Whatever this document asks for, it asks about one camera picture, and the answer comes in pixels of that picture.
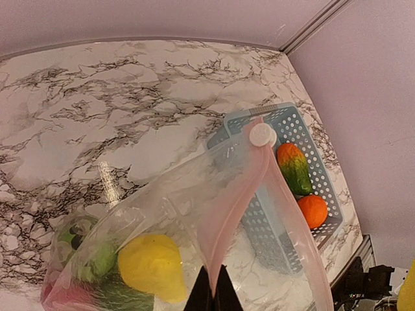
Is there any grey plastic basket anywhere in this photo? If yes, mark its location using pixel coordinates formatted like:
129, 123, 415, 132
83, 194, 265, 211
206, 102, 344, 273

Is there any clear zip top bag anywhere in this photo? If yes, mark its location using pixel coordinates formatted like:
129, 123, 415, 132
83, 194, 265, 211
41, 117, 333, 310

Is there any right aluminium frame post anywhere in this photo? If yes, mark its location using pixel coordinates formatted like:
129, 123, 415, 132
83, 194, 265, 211
279, 0, 353, 55

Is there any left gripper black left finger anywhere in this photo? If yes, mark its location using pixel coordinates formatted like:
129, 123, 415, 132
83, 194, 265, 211
184, 266, 214, 311

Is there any green orange mango toy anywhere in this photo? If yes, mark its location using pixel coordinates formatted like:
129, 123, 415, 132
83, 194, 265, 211
276, 143, 313, 196

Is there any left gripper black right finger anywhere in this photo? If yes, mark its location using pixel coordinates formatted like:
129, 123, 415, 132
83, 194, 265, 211
213, 265, 243, 311

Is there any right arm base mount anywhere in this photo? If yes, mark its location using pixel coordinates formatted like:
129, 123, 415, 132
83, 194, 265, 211
331, 257, 395, 310

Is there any orange toy fruit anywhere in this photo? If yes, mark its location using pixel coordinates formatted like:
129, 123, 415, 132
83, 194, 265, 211
297, 194, 328, 229

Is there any yellow bell pepper toy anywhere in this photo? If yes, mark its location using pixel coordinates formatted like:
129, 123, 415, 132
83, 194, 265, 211
117, 234, 186, 303

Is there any yellow banana toy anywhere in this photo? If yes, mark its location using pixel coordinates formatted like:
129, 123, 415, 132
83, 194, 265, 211
397, 261, 415, 311

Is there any green watermelon toy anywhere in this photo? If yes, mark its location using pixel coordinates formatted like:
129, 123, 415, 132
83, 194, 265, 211
57, 218, 116, 283

